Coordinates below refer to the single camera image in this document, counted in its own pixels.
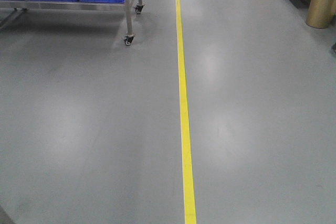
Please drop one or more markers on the gold cylindrical bin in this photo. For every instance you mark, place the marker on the gold cylindrical bin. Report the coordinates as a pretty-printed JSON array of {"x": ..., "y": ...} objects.
[{"x": 320, "y": 13}]

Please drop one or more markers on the steel wheeled bin cart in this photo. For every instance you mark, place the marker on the steel wheeled bin cart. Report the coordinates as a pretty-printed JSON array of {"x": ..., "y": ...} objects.
[{"x": 18, "y": 7}]

